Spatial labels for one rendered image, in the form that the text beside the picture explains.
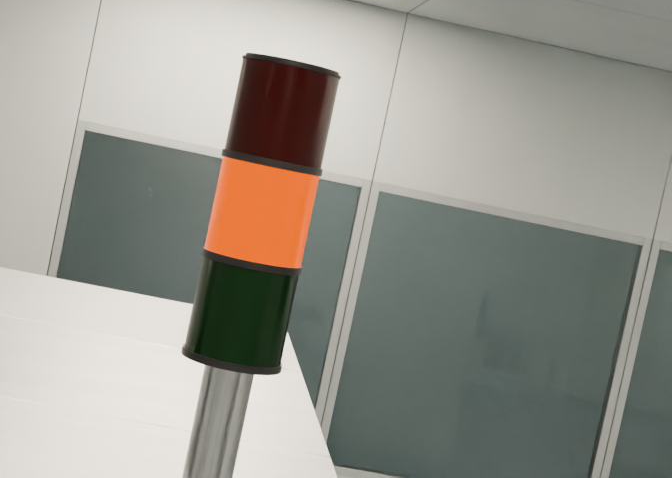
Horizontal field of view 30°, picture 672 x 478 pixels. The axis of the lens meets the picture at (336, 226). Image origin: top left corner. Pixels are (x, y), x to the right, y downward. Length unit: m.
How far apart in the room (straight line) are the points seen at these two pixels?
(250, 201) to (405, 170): 4.59
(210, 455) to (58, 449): 0.19
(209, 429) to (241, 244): 0.09
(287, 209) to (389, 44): 4.59
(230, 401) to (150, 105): 4.53
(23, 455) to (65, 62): 4.44
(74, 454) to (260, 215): 0.25
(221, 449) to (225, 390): 0.03
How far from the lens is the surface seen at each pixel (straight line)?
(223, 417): 0.63
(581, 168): 5.34
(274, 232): 0.60
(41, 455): 0.78
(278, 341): 0.62
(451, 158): 5.21
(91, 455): 0.80
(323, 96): 0.61
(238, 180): 0.60
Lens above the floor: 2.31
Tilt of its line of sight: 3 degrees down
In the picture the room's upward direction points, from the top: 12 degrees clockwise
